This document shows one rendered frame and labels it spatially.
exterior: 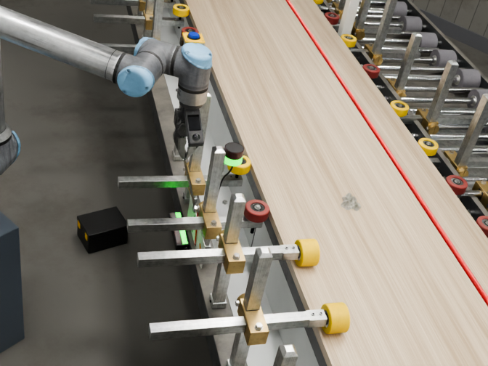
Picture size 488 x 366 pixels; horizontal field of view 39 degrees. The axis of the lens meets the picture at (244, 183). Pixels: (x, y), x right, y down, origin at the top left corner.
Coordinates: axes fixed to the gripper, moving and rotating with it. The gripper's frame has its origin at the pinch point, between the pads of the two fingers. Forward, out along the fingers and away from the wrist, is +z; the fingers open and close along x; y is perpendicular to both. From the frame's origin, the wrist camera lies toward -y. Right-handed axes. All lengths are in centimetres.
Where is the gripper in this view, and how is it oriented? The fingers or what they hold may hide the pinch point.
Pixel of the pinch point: (185, 157)
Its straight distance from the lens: 216.3
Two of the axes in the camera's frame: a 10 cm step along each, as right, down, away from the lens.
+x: -9.6, 0.2, -2.8
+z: -1.6, 7.8, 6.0
